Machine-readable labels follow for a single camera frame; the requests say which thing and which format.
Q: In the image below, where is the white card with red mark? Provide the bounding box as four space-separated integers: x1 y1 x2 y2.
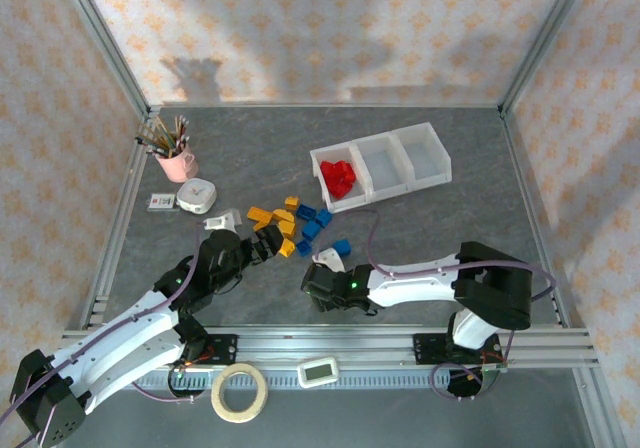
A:
148 192 180 213

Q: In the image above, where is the translucent white storage bin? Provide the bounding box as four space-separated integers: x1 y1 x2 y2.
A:
309 142 374 214
352 132 416 202
392 122 454 192

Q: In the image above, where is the white digital timer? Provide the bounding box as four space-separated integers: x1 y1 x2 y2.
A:
296 357 340 389

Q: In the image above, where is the pink cup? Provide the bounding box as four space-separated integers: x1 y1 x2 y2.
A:
154 147 200 184

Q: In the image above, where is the beige masking tape roll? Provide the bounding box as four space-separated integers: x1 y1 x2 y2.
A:
210 362 269 424

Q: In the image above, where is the white connector mount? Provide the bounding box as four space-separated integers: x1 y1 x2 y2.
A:
312 247 347 272

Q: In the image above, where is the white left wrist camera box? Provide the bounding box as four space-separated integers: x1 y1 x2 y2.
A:
201 208 242 232

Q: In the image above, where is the aluminium frame rail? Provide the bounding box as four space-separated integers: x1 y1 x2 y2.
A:
149 100 504 110
64 110 154 332
54 325 600 369
499 110 587 330

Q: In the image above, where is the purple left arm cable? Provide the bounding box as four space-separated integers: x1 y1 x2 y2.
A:
0 220 209 444

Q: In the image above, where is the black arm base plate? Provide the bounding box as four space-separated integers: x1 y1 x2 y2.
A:
412 332 504 367
199 334 239 368

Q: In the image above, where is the grey slotted cable duct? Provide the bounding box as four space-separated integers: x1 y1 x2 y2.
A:
129 371 584 390

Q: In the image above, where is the aluminium frame post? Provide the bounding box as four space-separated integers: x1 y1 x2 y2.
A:
498 0 597 117
53 0 154 117

